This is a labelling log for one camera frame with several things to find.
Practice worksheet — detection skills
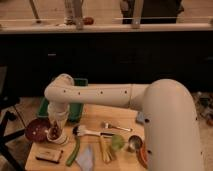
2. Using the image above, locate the orange bowl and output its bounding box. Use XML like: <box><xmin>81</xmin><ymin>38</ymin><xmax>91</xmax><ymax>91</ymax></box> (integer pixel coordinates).
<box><xmin>139</xmin><ymin>143</ymin><xmax>148</xmax><ymax>169</ymax></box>

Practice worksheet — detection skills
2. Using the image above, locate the silver fork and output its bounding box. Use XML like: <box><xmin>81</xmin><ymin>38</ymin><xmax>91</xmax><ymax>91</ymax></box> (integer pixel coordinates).
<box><xmin>101</xmin><ymin>122</ymin><xmax>133</xmax><ymax>132</ymax></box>

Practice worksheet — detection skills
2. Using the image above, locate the small metal cup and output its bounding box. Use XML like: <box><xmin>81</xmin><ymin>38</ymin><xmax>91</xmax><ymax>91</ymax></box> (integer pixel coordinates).
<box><xmin>127</xmin><ymin>135</ymin><xmax>143</xmax><ymax>152</ymax></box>

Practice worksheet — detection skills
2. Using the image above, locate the blue sponge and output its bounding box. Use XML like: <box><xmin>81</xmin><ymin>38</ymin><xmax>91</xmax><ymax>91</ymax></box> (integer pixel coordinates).
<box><xmin>135</xmin><ymin>111</ymin><xmax>144</xmax><ymax>125</ymax></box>

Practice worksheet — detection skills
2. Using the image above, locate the green cucumber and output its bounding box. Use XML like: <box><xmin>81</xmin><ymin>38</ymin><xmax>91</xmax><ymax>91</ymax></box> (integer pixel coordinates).
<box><xmin>65</xmin><ymin>136</ymin><xmax>80</xmax><ymax>167</ymax></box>

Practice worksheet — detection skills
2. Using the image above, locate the wooden block eraser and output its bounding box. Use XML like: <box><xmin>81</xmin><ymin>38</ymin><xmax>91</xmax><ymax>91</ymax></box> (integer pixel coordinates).
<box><xmin>35</xmin><ymin>148</ymin><xmax>63</xmax><ymax>163</ymax></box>

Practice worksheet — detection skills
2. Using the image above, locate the green plastic tray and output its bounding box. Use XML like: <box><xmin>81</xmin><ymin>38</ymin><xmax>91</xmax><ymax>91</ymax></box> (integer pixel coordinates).
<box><xmin>36</xmin><ymin>78</ymin><xmax>88</xmax><ymax>123</ymax></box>

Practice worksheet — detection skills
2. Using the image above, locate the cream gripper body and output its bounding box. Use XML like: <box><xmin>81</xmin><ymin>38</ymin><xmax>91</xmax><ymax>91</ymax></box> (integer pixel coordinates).
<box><xmin>48</xmin><ymin>112</ymin><xmax>67</xmax><ymax>129</ymax></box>

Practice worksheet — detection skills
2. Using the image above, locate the dark red bowl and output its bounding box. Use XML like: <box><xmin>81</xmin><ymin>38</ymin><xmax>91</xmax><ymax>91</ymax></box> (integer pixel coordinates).
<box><xmin>25</xmin><ymin>118</ymin><xmax>50</xmax><ymax>143</ymax></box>

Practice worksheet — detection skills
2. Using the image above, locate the red grape bunch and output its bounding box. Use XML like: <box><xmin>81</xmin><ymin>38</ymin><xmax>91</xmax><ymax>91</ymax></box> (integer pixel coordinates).
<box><xmin>50</xmin><ymin>123</ymin><xmax>61</xmax><ymax>139</ymax></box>

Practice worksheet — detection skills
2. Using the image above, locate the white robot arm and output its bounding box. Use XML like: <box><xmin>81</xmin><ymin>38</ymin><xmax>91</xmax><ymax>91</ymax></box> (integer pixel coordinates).
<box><xmin>44</xmin><ymin>74</ymin><xmax>205</xmax><ymax>171</ymax></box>

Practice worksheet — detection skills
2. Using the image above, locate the blue cloth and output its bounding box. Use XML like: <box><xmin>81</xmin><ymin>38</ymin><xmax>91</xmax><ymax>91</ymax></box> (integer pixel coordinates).
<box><xmin>75</xmin><ymin>145</ymin><xmax>94</xmax><ymax>171</ymax></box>

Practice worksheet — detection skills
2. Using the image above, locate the white dish brush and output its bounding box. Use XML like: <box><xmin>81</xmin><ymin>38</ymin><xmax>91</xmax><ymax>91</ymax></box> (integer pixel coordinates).
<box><xmin>73</xmin><ymin>125</ymin><xmax>113</xmax><ymax>137</ymax></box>

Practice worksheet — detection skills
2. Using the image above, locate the red object on counter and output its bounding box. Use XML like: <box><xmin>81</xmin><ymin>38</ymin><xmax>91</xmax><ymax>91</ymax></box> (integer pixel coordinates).
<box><xmin>83</xmin><ymin>17</ymin><xmax>94</xmax><ymax>25</ymax></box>

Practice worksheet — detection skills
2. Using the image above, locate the yellow chopsticks bundle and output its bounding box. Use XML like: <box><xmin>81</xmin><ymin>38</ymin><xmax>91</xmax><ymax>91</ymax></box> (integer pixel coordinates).
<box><xmin>100</xmin><ymin>136</ymin><xmax>111</xmax><ymax>163</ymax></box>

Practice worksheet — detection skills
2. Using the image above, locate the black chair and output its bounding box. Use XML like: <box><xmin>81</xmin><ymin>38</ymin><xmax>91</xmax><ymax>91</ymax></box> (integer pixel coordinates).
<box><xmin>0</xmin><ymin>66</ymin><xmax>25</xmax><ymax>171</ymax></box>

